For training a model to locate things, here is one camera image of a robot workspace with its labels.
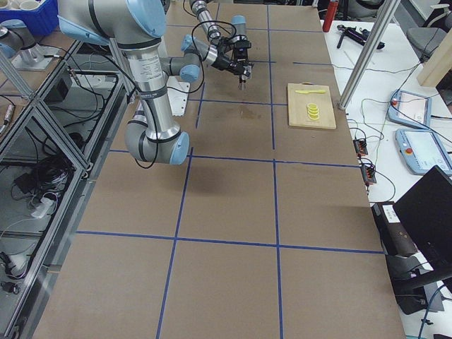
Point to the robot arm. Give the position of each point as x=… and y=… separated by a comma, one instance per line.
x=138, y=27
x=228, y=46

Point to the wooden cutting board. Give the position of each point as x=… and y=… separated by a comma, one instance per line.
x=297, y=107

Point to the yellow plastic knife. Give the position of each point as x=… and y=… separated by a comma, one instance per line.
x=306, y=92

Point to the red bottle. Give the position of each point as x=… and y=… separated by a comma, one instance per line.
x=330, y=15

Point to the brown table mat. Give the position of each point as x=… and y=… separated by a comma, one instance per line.
x=265, y=231

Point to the left teach pendant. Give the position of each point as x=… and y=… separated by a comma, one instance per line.
x=410, y=109

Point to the teach pendant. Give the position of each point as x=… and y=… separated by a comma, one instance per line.
x=421, y=150
x=410, y=109

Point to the grey office chair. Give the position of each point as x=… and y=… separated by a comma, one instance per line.
x=426, y=39

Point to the right teach pendant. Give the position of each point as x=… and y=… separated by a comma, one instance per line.
x=421, y=150

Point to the blue plastic bin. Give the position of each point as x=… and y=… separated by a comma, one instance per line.
x=41, y=21

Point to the black laptop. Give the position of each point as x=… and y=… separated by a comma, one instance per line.
x=425, y=213

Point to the black box device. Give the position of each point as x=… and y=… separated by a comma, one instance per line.
x=394, y=236

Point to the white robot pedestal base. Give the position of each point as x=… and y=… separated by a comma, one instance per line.
x=178, y=92

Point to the aluminium frame post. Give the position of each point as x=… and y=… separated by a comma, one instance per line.
x=378, y=29

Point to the wooden post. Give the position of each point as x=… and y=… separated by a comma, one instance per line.
x=438, y=65

